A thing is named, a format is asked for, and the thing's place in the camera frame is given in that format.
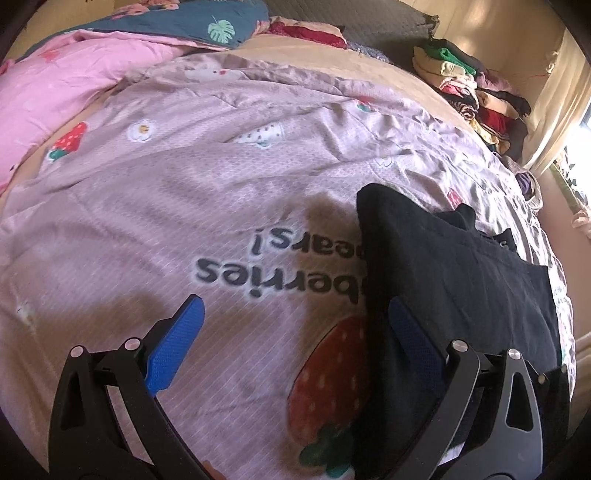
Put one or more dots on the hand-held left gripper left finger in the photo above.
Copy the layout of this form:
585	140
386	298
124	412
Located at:
175	341

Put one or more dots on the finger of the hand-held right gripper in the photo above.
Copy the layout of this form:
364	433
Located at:
556	406

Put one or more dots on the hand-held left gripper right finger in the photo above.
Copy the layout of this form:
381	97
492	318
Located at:
415	341

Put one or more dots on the black shirt with orange patches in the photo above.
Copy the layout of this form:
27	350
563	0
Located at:
438	258

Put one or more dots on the pile of folded clothes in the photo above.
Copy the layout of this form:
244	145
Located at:
466	92

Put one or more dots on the mauve strawberry print bed cover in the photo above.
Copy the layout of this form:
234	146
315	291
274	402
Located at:
184	194

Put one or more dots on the beige bed sheet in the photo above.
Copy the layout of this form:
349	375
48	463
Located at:
369	78

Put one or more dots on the pink comforter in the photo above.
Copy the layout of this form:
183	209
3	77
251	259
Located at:
55	83

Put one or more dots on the cream curtain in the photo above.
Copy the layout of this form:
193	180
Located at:
558	92

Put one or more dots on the grey patterned pillow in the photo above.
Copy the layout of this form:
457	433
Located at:
369	50

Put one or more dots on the dark blue leaf-print pillow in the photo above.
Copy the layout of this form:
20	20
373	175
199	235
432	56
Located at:
184	23

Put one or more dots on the grey padded headboard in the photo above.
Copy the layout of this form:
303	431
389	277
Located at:
369	23

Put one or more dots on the red and cream cloth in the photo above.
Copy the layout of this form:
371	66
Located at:
304	31

